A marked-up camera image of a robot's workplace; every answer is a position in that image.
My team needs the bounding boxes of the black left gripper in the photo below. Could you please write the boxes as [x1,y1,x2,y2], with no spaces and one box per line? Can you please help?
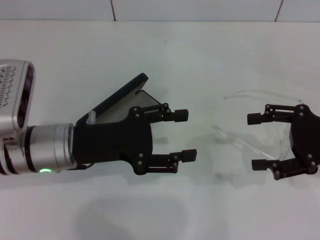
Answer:
[72,102,198,176]

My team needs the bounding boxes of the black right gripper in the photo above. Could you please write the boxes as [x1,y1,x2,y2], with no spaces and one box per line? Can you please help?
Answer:
[246,103,320,181]

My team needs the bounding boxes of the clear white glasses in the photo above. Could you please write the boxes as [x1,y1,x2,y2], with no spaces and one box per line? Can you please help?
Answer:
[211,89,306,166]

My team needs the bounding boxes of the black glasses case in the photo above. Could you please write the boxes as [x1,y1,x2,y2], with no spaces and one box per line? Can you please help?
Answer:
[74,72,169,126]

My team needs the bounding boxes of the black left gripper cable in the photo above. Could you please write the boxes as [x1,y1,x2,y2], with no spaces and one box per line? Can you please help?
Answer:
[66,163,94,172]

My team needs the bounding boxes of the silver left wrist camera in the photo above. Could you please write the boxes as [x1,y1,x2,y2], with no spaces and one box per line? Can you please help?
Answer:
[0,59,36,131]

